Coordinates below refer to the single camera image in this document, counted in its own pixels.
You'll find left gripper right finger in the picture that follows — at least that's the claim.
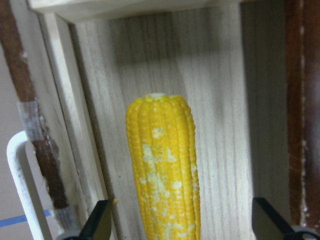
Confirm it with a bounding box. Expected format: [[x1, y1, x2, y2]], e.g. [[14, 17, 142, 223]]
[[251, 197, 295, 240]]

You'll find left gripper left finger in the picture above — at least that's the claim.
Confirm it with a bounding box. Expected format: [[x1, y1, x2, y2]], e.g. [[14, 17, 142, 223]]
[[78, 200, 112, 240]]

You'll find yellow corn cob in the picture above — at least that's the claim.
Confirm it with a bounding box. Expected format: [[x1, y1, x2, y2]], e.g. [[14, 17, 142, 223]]
[[126, 93, 201, 240]]

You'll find light wood drawer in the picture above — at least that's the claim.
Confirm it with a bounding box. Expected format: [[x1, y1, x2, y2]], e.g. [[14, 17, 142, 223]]
[[0, 0, 291, 240]]

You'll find dark brown wooden cabinet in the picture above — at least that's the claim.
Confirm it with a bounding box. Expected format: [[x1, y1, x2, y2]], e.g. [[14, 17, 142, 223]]
[[285, 0, 320, 233]]

